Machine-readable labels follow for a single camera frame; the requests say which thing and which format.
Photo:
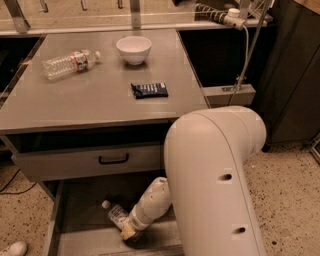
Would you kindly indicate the grey open middle drawer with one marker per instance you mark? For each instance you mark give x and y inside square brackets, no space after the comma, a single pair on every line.
[84,229]

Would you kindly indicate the grey upper drawer black handle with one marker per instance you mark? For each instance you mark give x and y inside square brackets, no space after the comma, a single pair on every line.
[88,162]

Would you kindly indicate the clear water bottle red label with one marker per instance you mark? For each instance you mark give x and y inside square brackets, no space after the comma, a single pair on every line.
[76,61]

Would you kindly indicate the grey metal drawer cabinet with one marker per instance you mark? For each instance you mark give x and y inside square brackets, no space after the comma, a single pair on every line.
[97,108]

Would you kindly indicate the dark blue snack packet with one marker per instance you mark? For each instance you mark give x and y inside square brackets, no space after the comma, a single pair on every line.
[151,90]

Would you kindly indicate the grey metal bracket block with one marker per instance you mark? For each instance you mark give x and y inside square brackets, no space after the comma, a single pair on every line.
[226,95]

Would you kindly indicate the white shoe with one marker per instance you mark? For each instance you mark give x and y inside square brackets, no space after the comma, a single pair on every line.
[16,249]

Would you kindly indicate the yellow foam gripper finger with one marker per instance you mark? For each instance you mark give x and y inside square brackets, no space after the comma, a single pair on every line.
[129,232]

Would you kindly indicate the blue plastic bottle white cap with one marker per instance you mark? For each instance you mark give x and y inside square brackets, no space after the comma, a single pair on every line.
[116,213]

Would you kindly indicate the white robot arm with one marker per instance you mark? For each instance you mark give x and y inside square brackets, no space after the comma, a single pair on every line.
[204,153]

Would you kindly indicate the white ceramic bowl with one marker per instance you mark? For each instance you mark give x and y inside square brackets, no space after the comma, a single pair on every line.
[134,49]

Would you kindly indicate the metal rail shelf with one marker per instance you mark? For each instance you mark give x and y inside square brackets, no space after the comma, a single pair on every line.
[31,17]

